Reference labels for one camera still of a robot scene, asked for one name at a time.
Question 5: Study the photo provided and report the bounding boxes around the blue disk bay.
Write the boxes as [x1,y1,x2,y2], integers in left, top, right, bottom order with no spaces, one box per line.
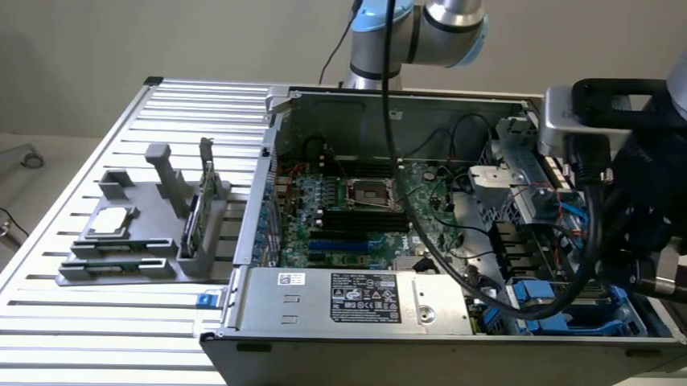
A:
[481,276,645,337]

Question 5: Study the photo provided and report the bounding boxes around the grey caster wheel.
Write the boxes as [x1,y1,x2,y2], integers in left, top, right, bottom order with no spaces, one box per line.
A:
[18,147,45,168]

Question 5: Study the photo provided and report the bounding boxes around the silver CPU chip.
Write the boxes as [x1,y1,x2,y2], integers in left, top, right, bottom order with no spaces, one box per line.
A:
[86,207,140,237]

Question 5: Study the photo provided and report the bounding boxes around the black internal case wire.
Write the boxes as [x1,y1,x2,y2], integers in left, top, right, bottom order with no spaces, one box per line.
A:
[401,113,491,170]

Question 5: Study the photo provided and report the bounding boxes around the black expansion slot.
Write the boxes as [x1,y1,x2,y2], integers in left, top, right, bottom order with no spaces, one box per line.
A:
[309,229,372,241]

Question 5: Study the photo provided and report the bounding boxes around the open grey PC case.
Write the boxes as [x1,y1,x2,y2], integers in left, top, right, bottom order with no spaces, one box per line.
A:
[198,84,687,386]

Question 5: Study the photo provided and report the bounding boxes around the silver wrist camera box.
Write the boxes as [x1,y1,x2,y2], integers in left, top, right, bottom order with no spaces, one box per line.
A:
[536,84,635,158]

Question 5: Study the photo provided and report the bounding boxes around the silver drive cage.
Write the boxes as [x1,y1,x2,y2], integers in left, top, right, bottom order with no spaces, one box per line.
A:
[467,115,587,227]

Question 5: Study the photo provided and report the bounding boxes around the blue expansion slot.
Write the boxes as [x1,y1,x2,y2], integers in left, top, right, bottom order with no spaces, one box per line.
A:
[306,240,372,252]

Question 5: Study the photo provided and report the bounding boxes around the black floor cable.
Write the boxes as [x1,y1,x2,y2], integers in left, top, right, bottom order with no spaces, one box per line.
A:
[0,206,30,240]

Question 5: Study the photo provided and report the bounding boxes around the blue data wire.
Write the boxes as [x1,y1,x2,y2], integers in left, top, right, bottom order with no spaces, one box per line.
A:
[556,199,591,235]

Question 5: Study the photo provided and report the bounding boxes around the green graphics card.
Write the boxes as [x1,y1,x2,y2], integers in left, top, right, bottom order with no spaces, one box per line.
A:
[180,136,222,259]

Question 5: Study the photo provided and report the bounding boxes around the thick black camera cable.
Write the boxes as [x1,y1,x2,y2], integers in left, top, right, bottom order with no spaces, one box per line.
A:
[381,0,613,323]

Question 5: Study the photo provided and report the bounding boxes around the CPU socket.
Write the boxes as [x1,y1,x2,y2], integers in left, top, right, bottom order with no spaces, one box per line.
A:
[344,175,402,211]

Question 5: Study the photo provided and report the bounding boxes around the black RAM slot bank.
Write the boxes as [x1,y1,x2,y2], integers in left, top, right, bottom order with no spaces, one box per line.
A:
[332,157,398,179]
[320,207,409,233]

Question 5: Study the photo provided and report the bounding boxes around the green motherboard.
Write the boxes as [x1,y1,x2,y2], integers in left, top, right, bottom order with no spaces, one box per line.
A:
[266,155,475,271]

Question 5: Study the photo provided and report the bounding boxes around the silver power supply unit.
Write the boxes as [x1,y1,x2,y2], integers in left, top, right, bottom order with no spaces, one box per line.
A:
[222,266,475,338]

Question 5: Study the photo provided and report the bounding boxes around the red power wire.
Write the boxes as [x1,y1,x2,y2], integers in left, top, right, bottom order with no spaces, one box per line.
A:
[508,184,584,234]

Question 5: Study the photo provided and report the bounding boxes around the grey parts rack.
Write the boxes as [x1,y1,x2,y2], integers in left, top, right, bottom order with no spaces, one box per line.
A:
[54,142,253,288]

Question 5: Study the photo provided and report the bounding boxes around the thin black cable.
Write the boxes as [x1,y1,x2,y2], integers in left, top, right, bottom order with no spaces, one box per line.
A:
[318,0,361,86]

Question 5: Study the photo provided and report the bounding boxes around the blue case latch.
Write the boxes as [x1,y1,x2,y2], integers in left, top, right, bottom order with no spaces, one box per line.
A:
[194,289,222,310]

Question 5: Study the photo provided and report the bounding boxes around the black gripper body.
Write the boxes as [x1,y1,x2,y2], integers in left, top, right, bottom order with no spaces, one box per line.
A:
[601,120,687,262]

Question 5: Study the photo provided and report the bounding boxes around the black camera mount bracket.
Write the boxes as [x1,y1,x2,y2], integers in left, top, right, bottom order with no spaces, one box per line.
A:
[569,77,669,126]

